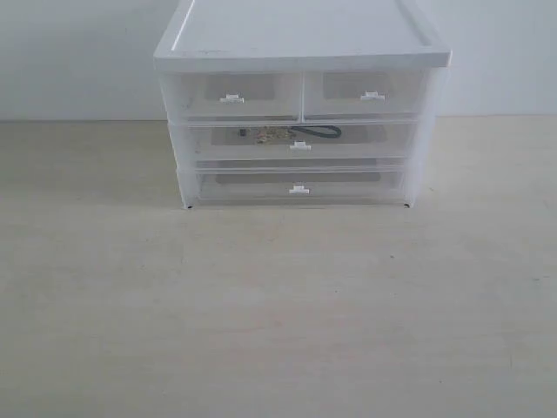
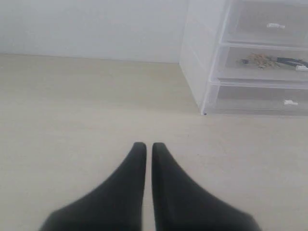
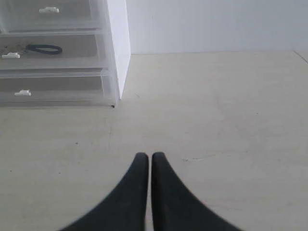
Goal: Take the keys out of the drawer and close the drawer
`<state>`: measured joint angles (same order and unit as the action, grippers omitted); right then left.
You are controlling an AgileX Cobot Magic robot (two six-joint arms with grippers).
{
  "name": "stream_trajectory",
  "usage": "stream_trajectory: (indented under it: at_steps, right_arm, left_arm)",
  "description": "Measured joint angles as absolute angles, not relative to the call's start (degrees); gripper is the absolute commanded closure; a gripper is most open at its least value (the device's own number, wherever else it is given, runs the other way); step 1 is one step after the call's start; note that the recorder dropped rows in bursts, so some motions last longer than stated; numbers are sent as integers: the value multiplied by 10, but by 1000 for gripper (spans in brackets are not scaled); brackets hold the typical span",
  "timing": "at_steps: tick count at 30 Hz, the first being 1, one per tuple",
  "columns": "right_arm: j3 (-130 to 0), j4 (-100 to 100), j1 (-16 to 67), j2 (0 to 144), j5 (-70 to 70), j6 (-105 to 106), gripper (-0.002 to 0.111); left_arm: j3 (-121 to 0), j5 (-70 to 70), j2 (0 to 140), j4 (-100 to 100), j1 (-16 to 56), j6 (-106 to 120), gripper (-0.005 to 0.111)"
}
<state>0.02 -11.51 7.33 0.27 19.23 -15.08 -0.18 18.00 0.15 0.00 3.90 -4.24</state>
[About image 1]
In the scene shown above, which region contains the panda keychain with black strap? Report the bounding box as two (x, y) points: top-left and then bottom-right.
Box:
(237, 125), (342, 145)

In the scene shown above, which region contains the white translucent drawer cabinet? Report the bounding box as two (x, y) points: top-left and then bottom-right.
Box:
(153, 1), (452, 208)

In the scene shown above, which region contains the top right small drawer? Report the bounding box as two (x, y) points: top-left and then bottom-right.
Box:
(303, 70), (429, 120)

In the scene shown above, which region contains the small drawer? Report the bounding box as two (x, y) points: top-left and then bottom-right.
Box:
(303, 70), (429, 120)
(183, 73), (302, 120)

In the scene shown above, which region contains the top left small drawer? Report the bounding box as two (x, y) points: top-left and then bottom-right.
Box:
(183, 73), (302, 120)

